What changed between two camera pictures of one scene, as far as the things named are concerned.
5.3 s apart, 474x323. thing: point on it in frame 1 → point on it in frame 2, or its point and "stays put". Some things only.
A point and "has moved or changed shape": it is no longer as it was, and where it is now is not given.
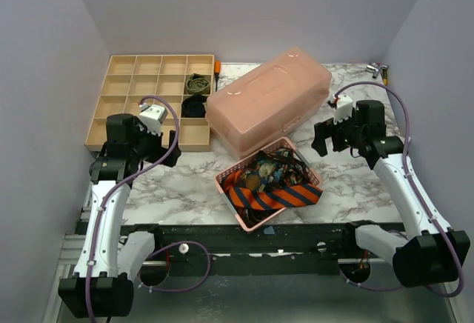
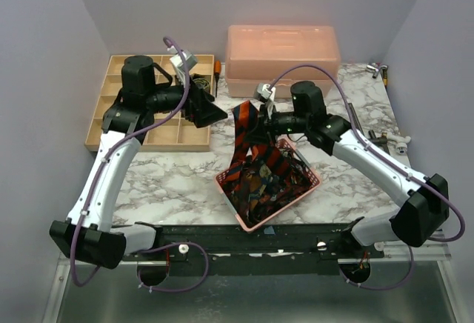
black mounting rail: [244, 250] stays put
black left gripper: [161, 150] → [207, 114]
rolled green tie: [197, 84] stays put
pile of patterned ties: [272, 171] stays put
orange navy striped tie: [281, 197] → [251, 136]
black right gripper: [329, 135] → [266, 121]
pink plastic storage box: [267, 104] has moved or changed shape
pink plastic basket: [273, 179] stays put
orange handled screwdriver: [217, 70] stays put
